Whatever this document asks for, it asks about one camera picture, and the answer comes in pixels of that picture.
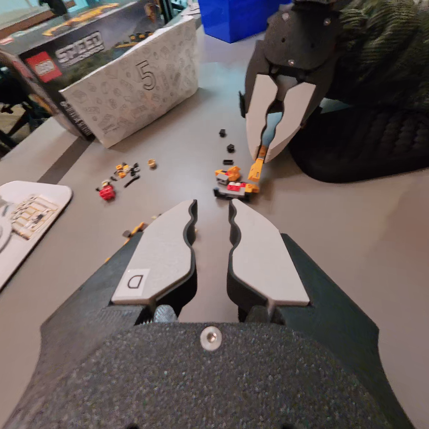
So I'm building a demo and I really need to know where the white book stand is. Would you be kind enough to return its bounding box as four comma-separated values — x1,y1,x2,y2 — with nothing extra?
0,180,73,293

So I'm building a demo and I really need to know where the black toy car box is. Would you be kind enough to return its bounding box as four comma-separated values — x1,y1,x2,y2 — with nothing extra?
0,0,165,141

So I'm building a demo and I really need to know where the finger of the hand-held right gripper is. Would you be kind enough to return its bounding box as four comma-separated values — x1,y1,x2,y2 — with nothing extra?
246,74,279,162
265,82,318,164

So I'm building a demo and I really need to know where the yellow toy brick car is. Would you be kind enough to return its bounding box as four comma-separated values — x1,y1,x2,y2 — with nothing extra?
104,221,149,264

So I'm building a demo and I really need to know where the toy car section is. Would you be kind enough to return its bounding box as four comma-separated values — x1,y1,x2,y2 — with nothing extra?
213,166,261,202

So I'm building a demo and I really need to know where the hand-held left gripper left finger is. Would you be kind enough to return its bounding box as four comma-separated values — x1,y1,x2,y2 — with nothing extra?
111,199,199,324

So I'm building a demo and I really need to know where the black office chair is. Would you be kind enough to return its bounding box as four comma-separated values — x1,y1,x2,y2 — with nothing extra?
0,65,46,158

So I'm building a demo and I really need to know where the yellow toy wedge piece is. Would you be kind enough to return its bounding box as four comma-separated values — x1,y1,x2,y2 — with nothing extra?
247,146,269,183

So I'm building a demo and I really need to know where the clear sticker sheet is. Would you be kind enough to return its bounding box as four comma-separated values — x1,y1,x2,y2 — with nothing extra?
11,195,60,241

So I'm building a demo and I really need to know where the red toy minifigure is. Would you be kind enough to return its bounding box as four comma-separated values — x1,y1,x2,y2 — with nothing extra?
97,180,117,202

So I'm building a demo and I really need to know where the white printed paper bag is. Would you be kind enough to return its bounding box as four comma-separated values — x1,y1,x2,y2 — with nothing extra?
59,15,199,149

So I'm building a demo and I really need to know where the blue plastic bin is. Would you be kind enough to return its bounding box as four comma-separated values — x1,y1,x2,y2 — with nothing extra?
198,0,293,44

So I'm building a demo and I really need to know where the pile of small toy bricks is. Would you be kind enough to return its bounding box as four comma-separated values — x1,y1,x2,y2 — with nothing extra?
111,162,141,182

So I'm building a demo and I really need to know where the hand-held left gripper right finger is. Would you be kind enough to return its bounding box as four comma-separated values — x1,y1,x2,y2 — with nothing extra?
227,199,310,323

